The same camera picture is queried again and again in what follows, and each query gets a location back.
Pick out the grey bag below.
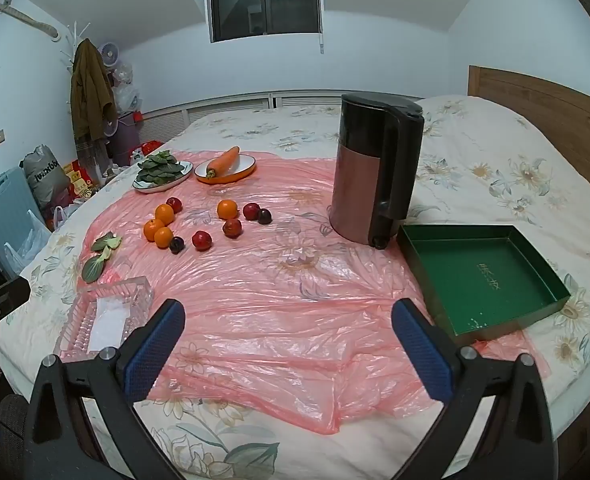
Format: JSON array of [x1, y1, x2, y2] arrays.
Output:
[[21, 144, 71, 210]]

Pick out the red apple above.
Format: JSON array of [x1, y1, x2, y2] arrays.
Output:
[[242, 203, 261, 221], [191, 230, 213, 252], [166, 197, 183, 214], [222, 218, 243, 238]]

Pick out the orange oval dish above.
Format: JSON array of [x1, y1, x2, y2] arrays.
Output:
[[193, 154, 258, 186]]

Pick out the wooden headboard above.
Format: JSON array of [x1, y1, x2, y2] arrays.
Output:
[[467, 65, 590, 183]]

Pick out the orange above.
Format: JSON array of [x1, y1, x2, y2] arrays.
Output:
[[142, 218, 165, 242], [155, 204, 175, 226], [154, 226, 173, 249], [217, 200, 239, 220]]

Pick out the dark plum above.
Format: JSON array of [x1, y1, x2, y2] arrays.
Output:
[[257, 208, 272, 224], [169, 236, 185, 255]]

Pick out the bok choy leaf upper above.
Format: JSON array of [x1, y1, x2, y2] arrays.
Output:
[[91, 232, 122, 252]]

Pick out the small white fan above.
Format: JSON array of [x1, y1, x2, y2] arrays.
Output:
[[99, 42, 120, 68]]

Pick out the pile of green leaves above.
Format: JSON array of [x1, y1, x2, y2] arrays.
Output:
[[136, 151, 181, 183]]

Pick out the clear glass tray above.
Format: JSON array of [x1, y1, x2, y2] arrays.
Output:
[[53, 276, 154, 363]]

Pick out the olive jacket on rack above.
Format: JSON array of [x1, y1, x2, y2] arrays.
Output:
[[71, 39, 117, 142]]

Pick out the pink plastic sheet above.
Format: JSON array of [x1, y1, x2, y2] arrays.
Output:
[[60, 149, 551, 436]]

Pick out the red snack boxes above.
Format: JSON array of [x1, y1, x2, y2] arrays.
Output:
[[63, 159, 97, 200]]

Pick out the carrot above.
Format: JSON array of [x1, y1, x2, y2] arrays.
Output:
[[206, 146, 240, 179]]

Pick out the blue plastic case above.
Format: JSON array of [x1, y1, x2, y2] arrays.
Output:
[[0, 167, 45, 278]]

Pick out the patterned plate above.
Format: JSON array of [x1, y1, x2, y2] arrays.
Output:
[[132, 162, 193, 194]]

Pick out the white plastic bag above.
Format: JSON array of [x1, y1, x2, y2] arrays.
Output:
[[4, 209, 51, 275]]

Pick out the green tray box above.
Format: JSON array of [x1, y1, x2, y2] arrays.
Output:
[[397, 224, 570, 344]]

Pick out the bok choy leaf lower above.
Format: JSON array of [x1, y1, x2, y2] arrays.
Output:
[[80, 246, 113, 284]]

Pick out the purple bin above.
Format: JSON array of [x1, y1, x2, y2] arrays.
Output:
[[104, 114, 141, 166]]

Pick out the black and copper kettle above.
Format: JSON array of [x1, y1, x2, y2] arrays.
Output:
[[329, 92, 424, 249]]

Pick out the bok choy leaf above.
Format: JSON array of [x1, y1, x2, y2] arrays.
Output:
[[80, 246, 113, 284], [91, 232, 122, 252]]

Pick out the white coat rack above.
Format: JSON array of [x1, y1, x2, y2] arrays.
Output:
[[60, 21, 91, 74]]

